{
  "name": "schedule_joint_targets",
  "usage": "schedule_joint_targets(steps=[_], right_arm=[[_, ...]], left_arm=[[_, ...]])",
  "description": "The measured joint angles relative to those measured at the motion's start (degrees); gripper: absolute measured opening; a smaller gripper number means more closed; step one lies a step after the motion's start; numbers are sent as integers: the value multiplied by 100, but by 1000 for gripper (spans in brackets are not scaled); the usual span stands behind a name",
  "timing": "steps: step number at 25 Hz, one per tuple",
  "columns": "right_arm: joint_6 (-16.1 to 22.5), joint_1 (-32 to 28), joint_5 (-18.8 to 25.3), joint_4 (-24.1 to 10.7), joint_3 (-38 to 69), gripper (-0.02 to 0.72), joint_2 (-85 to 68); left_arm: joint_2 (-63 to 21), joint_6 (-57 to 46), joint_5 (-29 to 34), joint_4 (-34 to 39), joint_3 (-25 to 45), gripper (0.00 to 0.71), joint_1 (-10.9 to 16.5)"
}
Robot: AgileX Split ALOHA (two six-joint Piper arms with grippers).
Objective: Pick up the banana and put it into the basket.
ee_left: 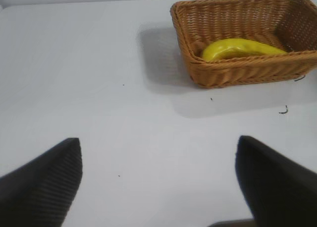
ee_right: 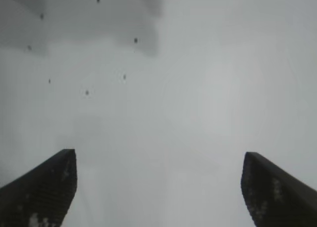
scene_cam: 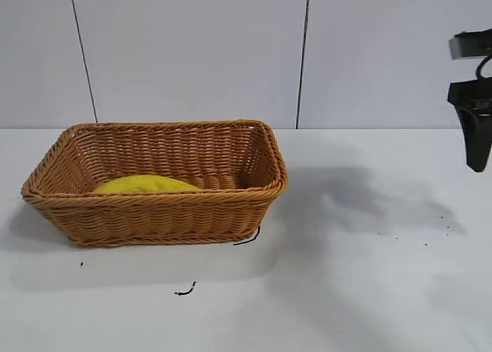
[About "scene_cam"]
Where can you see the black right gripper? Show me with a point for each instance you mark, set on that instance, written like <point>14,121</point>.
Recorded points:
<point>467,92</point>

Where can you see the yellow banana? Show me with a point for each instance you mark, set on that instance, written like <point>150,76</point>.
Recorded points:
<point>150,184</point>

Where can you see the brown woven wicker basket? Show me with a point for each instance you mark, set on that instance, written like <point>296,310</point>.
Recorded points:
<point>153,213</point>

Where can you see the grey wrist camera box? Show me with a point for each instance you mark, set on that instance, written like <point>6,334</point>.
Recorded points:
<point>471,44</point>

